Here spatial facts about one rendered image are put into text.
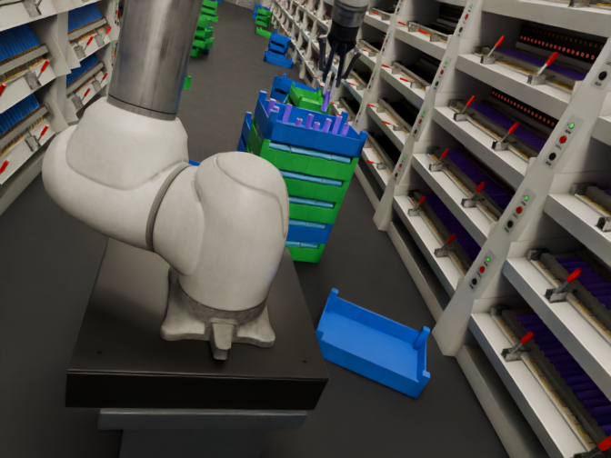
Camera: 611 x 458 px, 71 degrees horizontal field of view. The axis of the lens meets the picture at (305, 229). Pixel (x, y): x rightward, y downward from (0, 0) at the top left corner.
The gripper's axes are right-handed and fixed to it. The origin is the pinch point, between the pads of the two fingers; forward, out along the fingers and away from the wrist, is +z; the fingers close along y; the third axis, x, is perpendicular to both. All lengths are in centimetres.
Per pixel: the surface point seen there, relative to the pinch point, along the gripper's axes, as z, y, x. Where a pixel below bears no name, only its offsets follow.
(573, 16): -35, 52, 9
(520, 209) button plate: -4, 59, -26
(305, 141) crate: 5.7, 0.8, -21.1
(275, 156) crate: 9.9, -5.8, -27.1
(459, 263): 31, 59, -21
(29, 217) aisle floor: 32, -65, -64
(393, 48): 35, 9, 95
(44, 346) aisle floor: 17, -29, -96
